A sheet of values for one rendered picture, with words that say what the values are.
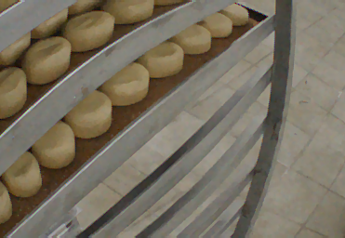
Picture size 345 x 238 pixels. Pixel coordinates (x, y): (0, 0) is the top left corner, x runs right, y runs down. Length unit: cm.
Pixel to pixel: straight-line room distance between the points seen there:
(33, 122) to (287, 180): 205
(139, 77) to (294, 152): 201
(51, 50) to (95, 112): 11
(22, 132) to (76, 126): 16
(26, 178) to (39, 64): 10
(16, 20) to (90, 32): 16
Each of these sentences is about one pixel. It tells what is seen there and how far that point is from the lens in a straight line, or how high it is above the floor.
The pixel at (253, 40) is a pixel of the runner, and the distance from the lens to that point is 66.
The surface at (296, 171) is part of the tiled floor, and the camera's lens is 241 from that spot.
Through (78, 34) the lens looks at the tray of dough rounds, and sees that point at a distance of 43.
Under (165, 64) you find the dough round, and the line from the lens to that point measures 56.
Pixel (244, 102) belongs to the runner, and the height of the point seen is 115.
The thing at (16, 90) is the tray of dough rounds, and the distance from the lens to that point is 37.
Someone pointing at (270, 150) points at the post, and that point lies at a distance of 84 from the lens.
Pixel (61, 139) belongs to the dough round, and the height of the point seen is 124.
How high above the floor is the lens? 153
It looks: 36 degrees down
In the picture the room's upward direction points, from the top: 5 degrees clockwise
